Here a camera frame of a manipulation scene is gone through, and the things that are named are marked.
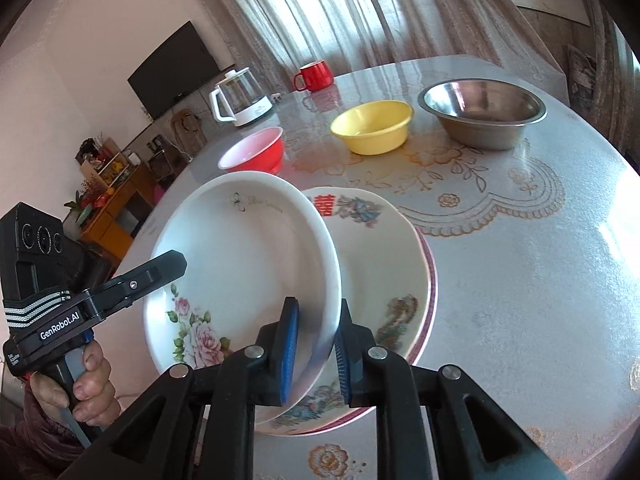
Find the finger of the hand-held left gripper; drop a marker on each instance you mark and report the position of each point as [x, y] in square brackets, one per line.
[150, 272]

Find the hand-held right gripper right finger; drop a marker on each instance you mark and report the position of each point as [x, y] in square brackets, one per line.
[342, 360]

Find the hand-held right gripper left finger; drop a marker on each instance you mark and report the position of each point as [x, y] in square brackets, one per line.
[290, 350]

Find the white plate with pink rose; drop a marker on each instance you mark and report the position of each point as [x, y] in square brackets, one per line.
[235, 270]

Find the white plate with red characters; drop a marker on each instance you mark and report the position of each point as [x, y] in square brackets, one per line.
[370, 270]

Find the large pink-rimmed floral plate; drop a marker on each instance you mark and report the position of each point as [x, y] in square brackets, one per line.
[434, 290]

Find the red bowl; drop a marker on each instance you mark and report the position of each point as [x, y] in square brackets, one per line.
[260, 157]

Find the person's left forearm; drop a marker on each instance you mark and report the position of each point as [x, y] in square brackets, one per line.
[30, 450]

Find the person's left hand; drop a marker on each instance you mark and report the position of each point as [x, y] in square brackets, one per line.
[97, 395]

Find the wooden cabinet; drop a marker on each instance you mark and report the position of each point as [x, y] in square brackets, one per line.
[115, 205]

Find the green potted plant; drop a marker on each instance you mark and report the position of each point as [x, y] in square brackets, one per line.
[80, 212]

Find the pink object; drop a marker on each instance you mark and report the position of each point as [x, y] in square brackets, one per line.
[161, 196]

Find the small black box appliance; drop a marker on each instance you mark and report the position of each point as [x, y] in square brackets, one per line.
[160, 165]

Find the small white box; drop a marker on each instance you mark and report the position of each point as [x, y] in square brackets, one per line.
[134, 157]

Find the tan wooden chair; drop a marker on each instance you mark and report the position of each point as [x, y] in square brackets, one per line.
[176, 125]

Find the white glass electric kettle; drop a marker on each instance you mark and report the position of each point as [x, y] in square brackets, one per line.
[250, 112]

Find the black television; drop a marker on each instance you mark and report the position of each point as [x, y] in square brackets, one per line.
[170, 70]

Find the yellow bowl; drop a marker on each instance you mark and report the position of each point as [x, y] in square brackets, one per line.
[375, 137]

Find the red mug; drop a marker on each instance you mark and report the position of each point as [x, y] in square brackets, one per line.
[317, 77]

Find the stainless steel bowl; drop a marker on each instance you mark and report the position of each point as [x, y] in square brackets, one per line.
[480, 132]

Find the wide beige sheer curtain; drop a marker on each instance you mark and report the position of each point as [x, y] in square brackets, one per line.
[325, 10]

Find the dark cloth bundle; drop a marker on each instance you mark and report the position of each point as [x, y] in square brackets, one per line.
[582, 75]

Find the narrow beige sheer curtain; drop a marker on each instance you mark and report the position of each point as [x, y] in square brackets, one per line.
[607, 60]

